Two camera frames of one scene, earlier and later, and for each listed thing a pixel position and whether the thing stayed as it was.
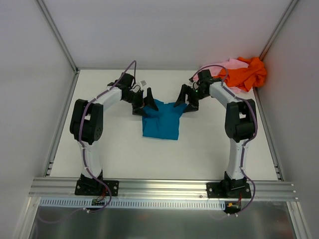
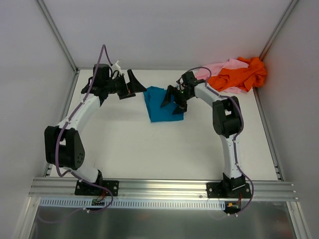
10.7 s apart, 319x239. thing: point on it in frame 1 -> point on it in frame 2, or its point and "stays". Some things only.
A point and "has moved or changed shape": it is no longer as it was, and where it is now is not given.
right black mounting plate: [228, 190] stays
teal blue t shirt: [163, 123] has moved or changed shape
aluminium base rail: [52, 187] stays
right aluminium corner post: [284, 18] stays
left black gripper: [139, 101] -> [126, 87]
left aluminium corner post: [57, 34] stays
